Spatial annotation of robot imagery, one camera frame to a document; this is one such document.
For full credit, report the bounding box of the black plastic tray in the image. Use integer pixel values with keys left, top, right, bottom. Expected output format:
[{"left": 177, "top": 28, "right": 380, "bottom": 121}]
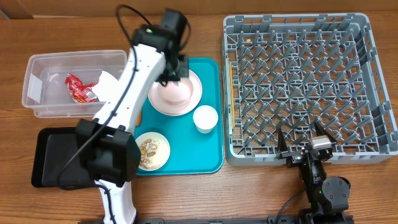
[{"left": 30, "top": 125, "right": 124, "bottom": 188}]

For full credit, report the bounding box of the teal plastic tray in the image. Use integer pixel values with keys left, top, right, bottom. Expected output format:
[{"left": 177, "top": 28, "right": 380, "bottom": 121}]
[{"left": 134, "top": 57, "right": 224, "bottom": 176}]

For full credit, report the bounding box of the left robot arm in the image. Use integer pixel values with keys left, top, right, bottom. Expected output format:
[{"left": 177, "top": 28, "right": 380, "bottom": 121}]
[{"left": 75, "top": 24, "right": 188, "bottom": 223}]

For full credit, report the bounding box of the white napkin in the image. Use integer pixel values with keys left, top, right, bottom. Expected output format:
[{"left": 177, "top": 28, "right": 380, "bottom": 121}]
[{"left": 91, "top": 71, "right": 118, "bottom": 102}]

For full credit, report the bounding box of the red snack wrapper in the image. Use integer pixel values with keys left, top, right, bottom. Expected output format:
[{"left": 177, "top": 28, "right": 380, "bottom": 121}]
[{"left": 65, "top": 73, "right": 98, "bottom": 103}]

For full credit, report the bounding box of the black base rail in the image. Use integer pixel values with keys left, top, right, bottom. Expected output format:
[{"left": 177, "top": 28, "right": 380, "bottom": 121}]
[{"left": 77, "top": 215, "right": 354, "bottom": 224}]

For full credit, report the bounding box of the wooden chopstick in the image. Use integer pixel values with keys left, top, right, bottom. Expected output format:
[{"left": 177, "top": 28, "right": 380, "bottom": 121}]
[{"left": 229, "top": 62, "right": 235, "bottom": 129}]

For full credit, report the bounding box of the white bowl with food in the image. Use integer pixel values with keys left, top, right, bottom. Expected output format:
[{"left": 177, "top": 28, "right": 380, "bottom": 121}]
[{"left": 136, "top": 132, "right": 170, "bottom": 171}]

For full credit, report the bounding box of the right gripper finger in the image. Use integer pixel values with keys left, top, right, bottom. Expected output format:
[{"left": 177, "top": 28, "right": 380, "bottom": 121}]
[
  {"left": 313, "top": 121, "right": 337, "bottom": 144},
  {"left": 277, "top": 128, "right": 288, "bottom": 152}
]

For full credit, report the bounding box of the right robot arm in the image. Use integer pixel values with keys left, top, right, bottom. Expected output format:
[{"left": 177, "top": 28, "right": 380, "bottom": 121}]
[{"left": 275, "top": 122, "right": 354, "bottom": 223}]

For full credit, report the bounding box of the orange carrot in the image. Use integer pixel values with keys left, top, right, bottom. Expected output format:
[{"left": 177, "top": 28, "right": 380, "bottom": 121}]
[{"left": 136, "top": 112, "right": 142, "bottom": 126}]

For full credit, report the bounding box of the pink bowl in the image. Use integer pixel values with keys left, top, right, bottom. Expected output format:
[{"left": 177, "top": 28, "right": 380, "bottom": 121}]
[{"left": 157, "top": 78, "right": 193, "bottom": 106}]

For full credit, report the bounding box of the clear plastic bin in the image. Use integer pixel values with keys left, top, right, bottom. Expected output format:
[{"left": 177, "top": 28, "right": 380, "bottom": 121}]
[{"left": 22, "top": 50, "right": 127, "bottom": 118}]

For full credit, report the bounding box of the white paper cup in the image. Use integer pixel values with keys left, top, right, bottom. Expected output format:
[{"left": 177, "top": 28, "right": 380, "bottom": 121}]
[{"left": 193, "top": 105, "right": 218, "bottom": 134}]

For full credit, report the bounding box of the grey dishwasher rack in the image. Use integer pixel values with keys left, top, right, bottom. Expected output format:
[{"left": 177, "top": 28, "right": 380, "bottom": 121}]
[{"left": 223, "top": 13, "right": 397, "bottom": 166}]

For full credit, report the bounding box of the pink plate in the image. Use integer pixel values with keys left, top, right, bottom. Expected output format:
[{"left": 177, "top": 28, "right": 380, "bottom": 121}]
[{"left": 148, "top": 70, "right": 203, "bottom": 116}]

